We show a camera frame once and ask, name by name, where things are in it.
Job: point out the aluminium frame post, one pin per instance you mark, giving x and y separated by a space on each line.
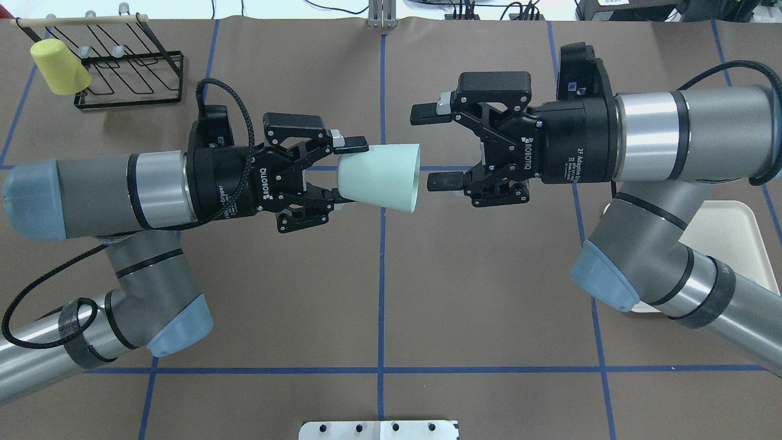
382 14

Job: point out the white camera stand column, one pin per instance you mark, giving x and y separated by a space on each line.
380 429

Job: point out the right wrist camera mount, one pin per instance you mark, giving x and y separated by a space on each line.
581 74

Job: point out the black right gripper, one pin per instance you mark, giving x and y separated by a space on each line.
574 142

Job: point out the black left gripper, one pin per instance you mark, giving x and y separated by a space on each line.
221 181

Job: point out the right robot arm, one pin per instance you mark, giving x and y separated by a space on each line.
666 149

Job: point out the mint green cup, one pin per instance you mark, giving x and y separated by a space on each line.
386 175

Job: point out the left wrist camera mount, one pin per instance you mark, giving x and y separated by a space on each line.
213 127

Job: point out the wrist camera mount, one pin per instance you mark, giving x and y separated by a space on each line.
213 127
581 74

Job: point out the black wire cup rack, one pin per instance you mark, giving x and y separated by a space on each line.
128 63

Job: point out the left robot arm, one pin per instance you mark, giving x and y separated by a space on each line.
135 205

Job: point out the cream rabbit tray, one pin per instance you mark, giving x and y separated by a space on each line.
727 244

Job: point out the yellow cup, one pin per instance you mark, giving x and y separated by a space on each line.
62 70

